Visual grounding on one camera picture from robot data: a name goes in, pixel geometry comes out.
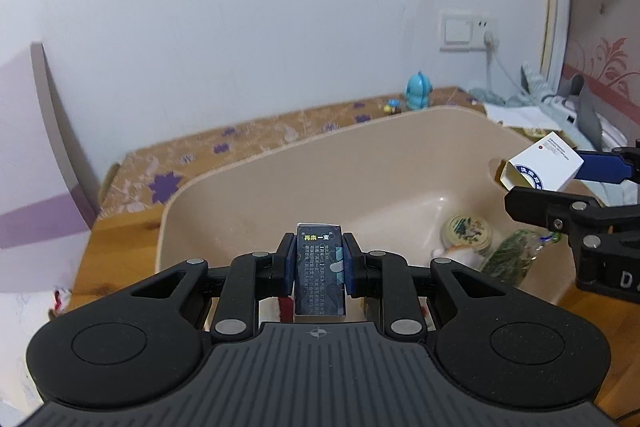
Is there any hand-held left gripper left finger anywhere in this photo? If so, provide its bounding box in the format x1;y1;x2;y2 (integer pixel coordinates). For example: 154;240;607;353
130;232;297;342

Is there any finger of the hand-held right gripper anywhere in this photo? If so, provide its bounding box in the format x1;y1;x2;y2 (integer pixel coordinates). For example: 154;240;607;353
504;186;640;248
572;139;640;185

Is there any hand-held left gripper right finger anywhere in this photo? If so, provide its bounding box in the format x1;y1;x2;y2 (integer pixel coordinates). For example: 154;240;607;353
342;232;507;339

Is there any blue printed small box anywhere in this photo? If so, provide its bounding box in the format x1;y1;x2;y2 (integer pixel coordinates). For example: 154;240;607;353
292;222;349;324

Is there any white rectangular box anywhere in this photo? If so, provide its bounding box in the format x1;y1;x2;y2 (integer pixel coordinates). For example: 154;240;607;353
496;132;585;192

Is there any green snack packet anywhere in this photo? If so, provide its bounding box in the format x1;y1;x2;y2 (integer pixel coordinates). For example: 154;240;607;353
481;229;563;285

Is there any round printed tin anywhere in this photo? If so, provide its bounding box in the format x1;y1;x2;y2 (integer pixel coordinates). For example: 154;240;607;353
440;214;493;255

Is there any beige plastic storage bin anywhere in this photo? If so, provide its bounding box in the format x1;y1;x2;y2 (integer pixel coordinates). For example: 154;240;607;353
156;105;608;308

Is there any white fluffy plush toy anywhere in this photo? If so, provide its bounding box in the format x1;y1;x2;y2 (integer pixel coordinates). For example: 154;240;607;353
431;242;483;268

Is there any white grey handheld device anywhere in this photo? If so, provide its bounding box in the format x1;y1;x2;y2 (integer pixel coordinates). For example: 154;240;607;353
542;74;608;152

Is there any white paper sheet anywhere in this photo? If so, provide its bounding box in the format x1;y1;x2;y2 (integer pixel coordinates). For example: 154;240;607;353
482;102;586;148

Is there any light blue clothing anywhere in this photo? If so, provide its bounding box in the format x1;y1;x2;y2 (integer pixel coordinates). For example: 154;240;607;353
467;64;640;208

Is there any brown floral cloth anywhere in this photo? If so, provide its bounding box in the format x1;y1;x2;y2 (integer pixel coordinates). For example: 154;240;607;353
97;86;488;220

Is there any blue toy figure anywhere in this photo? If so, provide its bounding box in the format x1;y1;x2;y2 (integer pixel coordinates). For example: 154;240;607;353
405;71;435;112

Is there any white purple headboard panel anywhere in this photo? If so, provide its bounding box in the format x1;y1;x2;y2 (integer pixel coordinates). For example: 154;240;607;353
0;41;101;293

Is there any white elephant print pillow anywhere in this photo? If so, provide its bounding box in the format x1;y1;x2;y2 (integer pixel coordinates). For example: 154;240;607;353
0;289;66;413

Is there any white plug with cable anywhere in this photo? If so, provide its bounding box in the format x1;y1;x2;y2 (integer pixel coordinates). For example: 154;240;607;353
482;29;523;100

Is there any white wall switch socket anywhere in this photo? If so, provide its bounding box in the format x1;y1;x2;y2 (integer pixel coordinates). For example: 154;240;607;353
439;9;499;54

